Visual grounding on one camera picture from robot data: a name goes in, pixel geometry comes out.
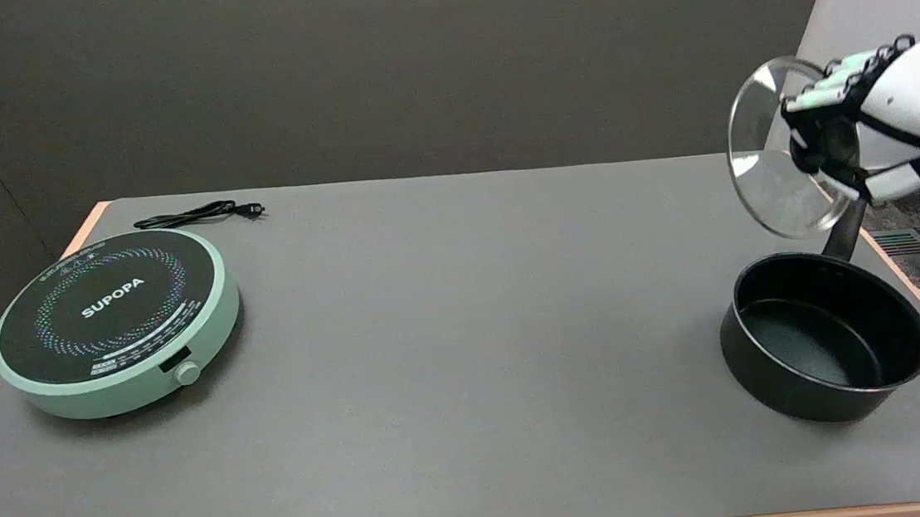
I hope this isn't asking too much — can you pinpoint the floor vent grille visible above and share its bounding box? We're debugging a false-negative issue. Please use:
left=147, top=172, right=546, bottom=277
left=869, top=227, right=920, bottom=261

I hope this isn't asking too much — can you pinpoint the glass pot lid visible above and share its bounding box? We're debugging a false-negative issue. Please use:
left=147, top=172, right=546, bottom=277
left=720, top=50, right=869, bottom=245

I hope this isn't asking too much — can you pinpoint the black power cord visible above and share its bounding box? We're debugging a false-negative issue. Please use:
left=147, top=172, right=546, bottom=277
left=132, top=197, right=267, bottom=232

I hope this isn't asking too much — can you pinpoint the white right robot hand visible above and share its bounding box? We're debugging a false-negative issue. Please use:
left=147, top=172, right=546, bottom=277
left=775, top=33, right=920, bottom=212

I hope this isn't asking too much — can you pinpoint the black cooking pot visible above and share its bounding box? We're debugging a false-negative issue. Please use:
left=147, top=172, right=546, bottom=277
left=708, top=193, right=920, bottom=433

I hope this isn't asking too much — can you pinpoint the green SUPOPA induction cooker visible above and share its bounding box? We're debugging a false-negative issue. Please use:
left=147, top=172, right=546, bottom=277
left=0, top=221, right=250, bottom=429

